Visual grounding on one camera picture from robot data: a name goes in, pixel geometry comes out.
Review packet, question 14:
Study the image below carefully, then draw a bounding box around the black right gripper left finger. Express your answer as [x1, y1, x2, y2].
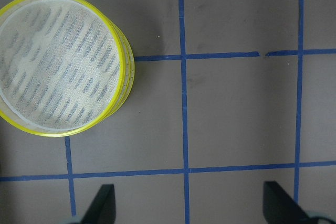
[81, 184, 116, 223]

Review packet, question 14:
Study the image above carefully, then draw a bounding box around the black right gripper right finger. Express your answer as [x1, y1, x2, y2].
[262, 181, 311, 223]

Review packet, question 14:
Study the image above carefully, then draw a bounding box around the yellow top steamer layer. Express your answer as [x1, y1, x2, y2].
[1, 0, 120, 137]

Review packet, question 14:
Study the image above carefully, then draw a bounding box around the yellow steamer layer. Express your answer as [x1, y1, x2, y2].
[104, 19, 135, 119]
[1, 0, 120, 137]

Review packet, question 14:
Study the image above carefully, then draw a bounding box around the yellow bottom steamer layer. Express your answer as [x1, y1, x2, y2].
[104, 19, 135, 119]

